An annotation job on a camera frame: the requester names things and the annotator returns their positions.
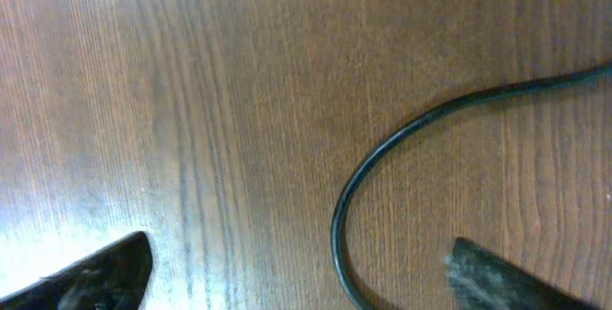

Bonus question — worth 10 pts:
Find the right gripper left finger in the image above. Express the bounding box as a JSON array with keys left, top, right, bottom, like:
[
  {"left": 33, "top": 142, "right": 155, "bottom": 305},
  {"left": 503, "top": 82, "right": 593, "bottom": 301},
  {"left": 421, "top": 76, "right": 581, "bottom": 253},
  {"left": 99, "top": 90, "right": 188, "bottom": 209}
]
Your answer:
[{"left": 1, "top": 231, "right": 153, "bottom": 310}]

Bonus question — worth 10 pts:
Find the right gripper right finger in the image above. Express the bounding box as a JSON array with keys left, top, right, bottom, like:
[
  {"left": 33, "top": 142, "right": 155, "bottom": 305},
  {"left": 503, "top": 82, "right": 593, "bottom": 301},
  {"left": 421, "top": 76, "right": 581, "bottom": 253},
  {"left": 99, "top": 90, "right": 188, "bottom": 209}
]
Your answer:
[{"left": 446, "top": 237, "right": 598, "bottom": 310}]

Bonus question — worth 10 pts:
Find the black usb cable long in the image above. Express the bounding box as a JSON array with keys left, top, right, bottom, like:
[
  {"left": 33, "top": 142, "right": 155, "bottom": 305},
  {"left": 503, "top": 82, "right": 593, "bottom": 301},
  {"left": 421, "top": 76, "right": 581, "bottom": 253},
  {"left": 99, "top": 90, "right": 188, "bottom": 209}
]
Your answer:
[{"left": 330, "top": 62, "right": 611, "bottom": 310}]

